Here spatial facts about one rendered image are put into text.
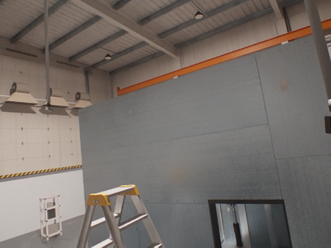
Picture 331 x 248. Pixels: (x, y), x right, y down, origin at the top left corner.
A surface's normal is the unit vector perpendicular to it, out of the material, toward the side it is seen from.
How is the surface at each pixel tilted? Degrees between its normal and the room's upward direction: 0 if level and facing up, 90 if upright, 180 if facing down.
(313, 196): 90
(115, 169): 90
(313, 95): 90
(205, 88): 90
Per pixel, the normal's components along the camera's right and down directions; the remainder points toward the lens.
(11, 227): 0.83, -0.19
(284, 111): -0.55, -0.07
